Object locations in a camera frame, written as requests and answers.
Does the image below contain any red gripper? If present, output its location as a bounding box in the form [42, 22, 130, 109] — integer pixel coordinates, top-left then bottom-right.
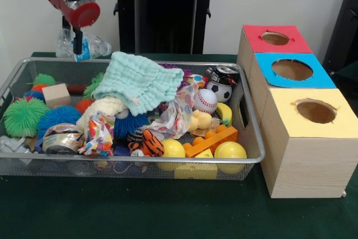
[43, 0, 101, 55]

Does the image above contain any clear bottle with blue label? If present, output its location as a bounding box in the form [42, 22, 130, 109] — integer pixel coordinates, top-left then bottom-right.
[55, 27, 112, 62]

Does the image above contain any mint green muslin cloth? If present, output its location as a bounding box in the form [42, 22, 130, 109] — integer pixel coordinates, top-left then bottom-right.
[92, 51, 185, 116]

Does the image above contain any polka dot cloth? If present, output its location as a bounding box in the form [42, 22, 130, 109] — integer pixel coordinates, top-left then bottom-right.
[150, 83, 199, 140]
[78, 111, 115, 156]

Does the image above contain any wooden three-hole box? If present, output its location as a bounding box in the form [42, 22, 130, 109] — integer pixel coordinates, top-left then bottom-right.
[236, 24, 358, 199]

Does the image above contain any plain wooden cube block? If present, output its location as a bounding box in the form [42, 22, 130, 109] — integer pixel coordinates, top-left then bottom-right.
[41, 83, 72, 109]

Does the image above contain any cream muslin cloth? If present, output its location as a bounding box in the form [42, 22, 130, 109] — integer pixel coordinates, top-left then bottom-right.
[76, 96, 129, 130]

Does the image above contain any blue spiky ball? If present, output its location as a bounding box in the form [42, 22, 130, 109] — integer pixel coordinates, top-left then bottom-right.
[37, 106, 83, 139]

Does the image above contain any green spiky ball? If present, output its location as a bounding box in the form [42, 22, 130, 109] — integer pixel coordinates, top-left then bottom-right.
[3, 96, 50, 138]

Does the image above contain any crushed cream can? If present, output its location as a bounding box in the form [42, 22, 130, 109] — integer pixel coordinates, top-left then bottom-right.
[42, 123, 86, 155]

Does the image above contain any white baseball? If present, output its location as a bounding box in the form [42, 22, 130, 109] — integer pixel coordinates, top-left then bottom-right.
[192, 88, 218, 115]

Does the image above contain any small soccer ball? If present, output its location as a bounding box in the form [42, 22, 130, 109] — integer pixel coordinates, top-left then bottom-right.
[206, 81, 233, 103]

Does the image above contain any dark green table cloth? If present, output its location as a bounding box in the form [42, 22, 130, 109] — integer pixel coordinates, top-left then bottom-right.
[0, 51, 358, 239]
[335, 59, 358, 79]

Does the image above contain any black upright stand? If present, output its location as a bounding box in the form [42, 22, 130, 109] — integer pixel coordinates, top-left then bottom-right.
[321, 0, 358, 79]

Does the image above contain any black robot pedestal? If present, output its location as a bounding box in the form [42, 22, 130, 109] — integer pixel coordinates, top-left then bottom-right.
[109, 0, 226, 54]

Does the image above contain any silver wire mesh bin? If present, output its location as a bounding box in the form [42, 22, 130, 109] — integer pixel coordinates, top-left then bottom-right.
[0, 57, 266, 180]

